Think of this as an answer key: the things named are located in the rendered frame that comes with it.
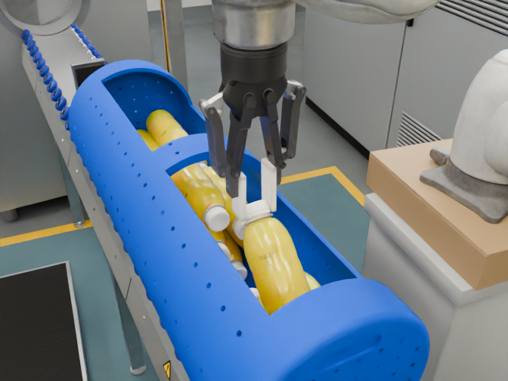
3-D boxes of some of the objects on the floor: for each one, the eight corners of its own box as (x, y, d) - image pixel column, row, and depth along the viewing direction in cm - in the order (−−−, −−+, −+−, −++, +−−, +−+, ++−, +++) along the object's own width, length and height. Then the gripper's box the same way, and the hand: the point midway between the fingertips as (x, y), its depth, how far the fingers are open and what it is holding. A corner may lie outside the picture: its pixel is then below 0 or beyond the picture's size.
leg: (84, 220, 272) (59, 109, 237) (87, 226, 268) (61, 114, 233) (72, 223, 270) (45, 111, 235) (75, 229, 266) (48, 116, 230)
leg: (143, 360, 200) (119, 230, 165) (148, 372, 196) (125, 241, 161) (128, 367, 198) (100, 236, 163) (133, 378, 194) (106, 247, 159)
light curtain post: (196, 258, 248) (160, -187, 152) (202, 265, 244) (168, -188, 148) (184, 262, 246) (140, -187, 150) (189, 270, 241) (147, -188, 145)
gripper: (300, 19, 64) (292, 181, 78) (170, 40, 58) (186, 213, 71) (335, 37, 59) (320, 209, 72) (196, 62, 53) (208, 245, 66)
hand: (253, 190), depth 70 cm, fingers closed on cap, 4 cm apart
